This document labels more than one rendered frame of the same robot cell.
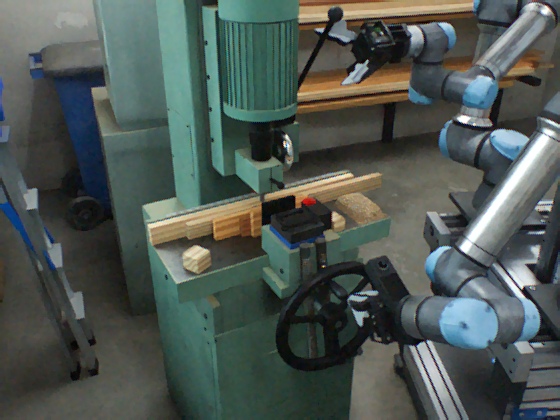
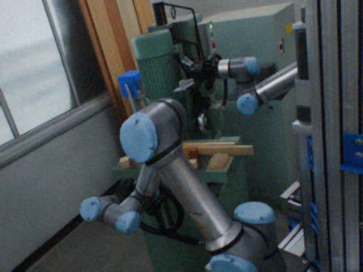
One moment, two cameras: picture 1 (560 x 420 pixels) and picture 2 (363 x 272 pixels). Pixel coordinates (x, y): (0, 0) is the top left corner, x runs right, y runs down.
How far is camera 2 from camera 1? 140 cm
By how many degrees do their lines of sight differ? 49
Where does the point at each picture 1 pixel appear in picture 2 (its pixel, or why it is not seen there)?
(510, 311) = (113, 213)
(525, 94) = not seen: outside the picture
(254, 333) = not seen: hidden behind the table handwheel
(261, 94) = (148, 91)
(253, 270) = not seen: hidden behind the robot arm
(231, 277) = (135, 175)
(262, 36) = (143, 65)
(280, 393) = (176, 248)
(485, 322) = (89, 209)
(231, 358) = (144, 216)
